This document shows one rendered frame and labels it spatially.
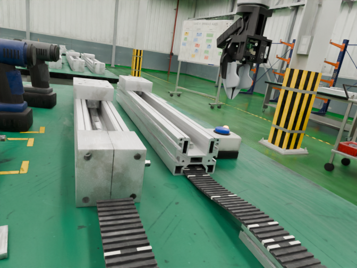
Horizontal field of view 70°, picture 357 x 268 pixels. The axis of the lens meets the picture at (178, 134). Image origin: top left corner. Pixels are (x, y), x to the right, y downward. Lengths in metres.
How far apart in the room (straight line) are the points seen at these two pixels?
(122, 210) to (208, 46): 6.08
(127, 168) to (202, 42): 6.15
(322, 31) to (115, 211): 3.59
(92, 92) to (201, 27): 5.90
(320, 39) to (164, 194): 3.45
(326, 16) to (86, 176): 3.61
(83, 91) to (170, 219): 0.49
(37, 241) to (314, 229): 0.41
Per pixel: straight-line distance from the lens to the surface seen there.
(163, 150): 0.59
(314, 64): 3.76
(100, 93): 0.78
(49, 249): 0.36
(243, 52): 0.61
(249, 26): 0.64
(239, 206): 0.43
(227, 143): 0.68
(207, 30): 6.45
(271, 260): 0.38
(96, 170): 0.40
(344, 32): 9.62
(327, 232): 0.51
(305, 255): 0.37
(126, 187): 0.42
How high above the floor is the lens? 1.02
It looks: 16 degrees down
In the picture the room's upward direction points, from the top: 9 degrees clockwise
